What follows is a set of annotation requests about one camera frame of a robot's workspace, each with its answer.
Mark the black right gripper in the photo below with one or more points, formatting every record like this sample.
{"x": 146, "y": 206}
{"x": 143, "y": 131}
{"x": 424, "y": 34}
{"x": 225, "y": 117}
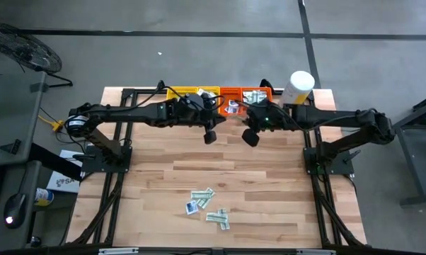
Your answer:
{"x": 269, "y": 120}

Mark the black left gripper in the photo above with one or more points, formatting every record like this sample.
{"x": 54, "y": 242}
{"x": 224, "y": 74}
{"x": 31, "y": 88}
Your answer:
{"x": 199, "y": 118}

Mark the white antiseptic towelette packet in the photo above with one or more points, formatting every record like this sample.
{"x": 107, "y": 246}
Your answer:
{"x": 233, "y": 103}
{"x": 230, "y": 110}

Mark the green striped bandage packet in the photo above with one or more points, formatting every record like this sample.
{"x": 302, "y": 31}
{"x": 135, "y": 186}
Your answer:
{"x": 201, "y": 195}
{"x": 264, "y": 95}
{"x": 225, "y": 225}
{"x": 204, "y": 203}
{"x": 216, "y": 216}
{"x": 222, "y": 211}
{"x": 252, "y": 95}

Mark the white alcohol pad packet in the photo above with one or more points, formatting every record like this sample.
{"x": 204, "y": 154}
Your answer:
{"x": 191, "y": 207}
{"x": 202, "y": 92}

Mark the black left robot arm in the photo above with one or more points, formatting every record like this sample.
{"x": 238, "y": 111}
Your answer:
{"x": 128, "y": 113}

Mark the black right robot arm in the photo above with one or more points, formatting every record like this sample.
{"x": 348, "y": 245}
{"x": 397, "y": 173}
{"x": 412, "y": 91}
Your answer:
{"x": 326, "y": 115}

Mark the yellow plastic basket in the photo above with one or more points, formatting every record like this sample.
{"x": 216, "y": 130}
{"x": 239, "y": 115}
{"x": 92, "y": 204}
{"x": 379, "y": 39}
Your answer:
{"x": 174, "y": 93}
{"x": 214, "y": 90}

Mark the black clamp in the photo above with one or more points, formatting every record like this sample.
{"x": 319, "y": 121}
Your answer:
{"x": 160, "y": 85}
{"x": 266, "y": 85}

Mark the white yellow wipes canister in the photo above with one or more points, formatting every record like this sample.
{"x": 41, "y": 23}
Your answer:
{"x": 299, "y": 85}

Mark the grey metal table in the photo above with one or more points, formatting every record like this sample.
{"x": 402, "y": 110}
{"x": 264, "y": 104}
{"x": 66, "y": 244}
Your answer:
{"x": 418, "y": 159}

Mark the yellow power plug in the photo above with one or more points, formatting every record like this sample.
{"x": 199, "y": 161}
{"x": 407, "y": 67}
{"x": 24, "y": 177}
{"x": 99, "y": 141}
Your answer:
{"x": 58, "y": 125}

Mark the white cardboard box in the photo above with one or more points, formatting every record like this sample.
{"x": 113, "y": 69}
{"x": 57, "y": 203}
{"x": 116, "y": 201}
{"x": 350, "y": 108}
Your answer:
{"x": 62, "y": 182}

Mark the blue yellow can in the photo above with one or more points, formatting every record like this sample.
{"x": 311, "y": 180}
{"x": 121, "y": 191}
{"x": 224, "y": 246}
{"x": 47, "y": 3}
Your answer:
{"x": 43, "y": 196}

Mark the black floor fan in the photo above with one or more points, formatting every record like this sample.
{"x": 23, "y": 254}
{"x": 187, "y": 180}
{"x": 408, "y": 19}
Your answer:
{"x": 25, "y": 49}

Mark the grey desk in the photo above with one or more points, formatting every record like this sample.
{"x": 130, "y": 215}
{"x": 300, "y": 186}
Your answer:
{"x": 7, "y": 106}

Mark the black computer mouse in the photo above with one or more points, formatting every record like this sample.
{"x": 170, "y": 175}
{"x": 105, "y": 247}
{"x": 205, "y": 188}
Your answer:
{"x": 16, "y": 209}

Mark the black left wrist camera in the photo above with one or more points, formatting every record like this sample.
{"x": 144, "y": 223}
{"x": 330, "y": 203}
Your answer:
{"x": 193, "y": 101}

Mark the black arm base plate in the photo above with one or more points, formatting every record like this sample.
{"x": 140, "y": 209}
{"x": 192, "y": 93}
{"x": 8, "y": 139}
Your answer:
{"x": 344, "y": 166}
{"x": 125, "y": 166}

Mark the silver frame bracket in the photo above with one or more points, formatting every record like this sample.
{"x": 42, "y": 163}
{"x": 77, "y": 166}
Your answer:
{"x": 315, "y": 252}
{"x": 117, "y": 251}

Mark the black desk bracket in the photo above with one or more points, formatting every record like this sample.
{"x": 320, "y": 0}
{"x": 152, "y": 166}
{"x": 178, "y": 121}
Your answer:
{"x": 10, "y": 147}

